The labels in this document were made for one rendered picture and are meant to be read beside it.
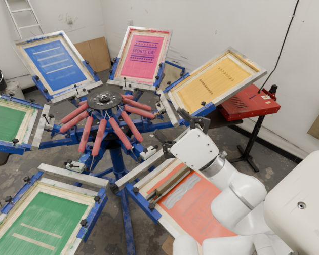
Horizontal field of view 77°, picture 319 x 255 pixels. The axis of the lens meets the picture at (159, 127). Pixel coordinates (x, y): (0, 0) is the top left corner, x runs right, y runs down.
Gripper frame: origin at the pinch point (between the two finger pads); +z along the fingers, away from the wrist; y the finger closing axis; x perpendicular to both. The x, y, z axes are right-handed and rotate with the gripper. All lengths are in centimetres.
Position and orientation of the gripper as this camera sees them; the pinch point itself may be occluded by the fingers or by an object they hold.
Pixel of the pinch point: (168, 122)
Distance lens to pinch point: 54.9
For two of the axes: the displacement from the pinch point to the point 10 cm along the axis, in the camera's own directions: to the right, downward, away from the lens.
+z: -7.2, -6.9, -1.0
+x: 2.0, -3.5, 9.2
